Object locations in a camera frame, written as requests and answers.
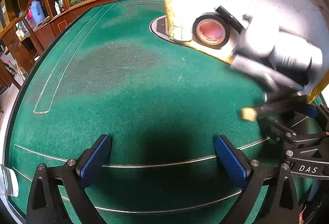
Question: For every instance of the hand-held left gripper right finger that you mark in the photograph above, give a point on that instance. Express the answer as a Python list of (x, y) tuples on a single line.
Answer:
[(230, 161)]

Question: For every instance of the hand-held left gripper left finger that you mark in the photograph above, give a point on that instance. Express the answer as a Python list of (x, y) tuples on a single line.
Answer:
[(93, 161)]

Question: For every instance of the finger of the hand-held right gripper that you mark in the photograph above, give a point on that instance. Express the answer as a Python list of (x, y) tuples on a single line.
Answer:
[(272, 127), (311, 110)]

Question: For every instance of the silver flashlight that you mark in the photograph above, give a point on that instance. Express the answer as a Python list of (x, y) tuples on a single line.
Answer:
[(295, 54)]

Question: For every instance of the clear plastic bottle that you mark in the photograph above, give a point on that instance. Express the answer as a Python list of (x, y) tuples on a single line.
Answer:
[(7, 180)]

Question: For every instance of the black rectangular device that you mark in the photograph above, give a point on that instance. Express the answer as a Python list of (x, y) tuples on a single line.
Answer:
[(231, 20)]

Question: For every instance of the black tape roll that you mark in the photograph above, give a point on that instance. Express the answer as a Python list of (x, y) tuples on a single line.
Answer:
[(223, 22)]

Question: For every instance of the carved wooden chair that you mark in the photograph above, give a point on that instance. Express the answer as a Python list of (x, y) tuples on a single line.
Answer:
[(15, 45)]

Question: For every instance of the small white bottle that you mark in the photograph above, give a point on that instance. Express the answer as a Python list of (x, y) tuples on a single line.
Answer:
[(57, 8)]

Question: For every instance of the blue thermos jug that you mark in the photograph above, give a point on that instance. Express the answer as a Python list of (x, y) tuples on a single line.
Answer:
[(36, 12)]

